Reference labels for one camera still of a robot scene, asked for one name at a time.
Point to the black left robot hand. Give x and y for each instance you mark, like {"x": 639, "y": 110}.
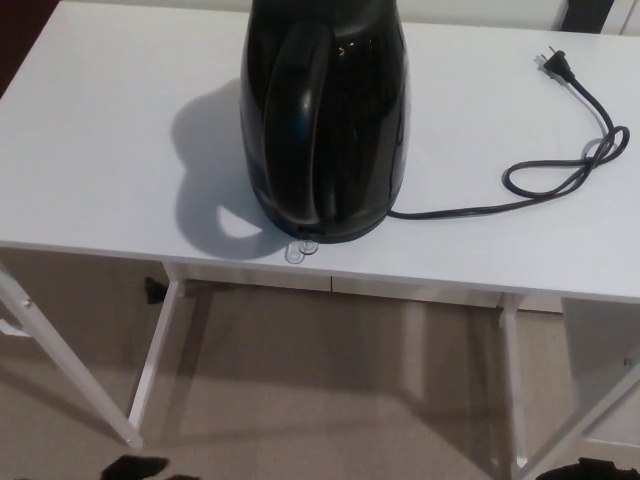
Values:
{"x": 135, "y": 469}

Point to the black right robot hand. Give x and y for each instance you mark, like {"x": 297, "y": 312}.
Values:
{"x": 600, "y": 470}

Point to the black kettle power base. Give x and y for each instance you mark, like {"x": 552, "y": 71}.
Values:
{"x": 350, "y": 235}

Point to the black floor door stop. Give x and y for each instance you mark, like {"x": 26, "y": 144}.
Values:
{"x": 152, "y": 290}

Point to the white hook on table leg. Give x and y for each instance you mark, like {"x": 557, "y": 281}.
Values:
{"x": 7, "y": 327}

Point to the white cabinet with doors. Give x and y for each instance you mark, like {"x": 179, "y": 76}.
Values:
{"x": 415, "y": 292}

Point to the black electric kettle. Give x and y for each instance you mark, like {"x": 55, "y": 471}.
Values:
{"x": 350, "y": 125}

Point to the clear plastic switch lever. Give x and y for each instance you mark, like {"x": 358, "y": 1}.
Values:
{"x": 295, "y": 254}

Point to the white table with metal frame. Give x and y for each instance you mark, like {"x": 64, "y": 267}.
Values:
{"x": 100, "y": 150}

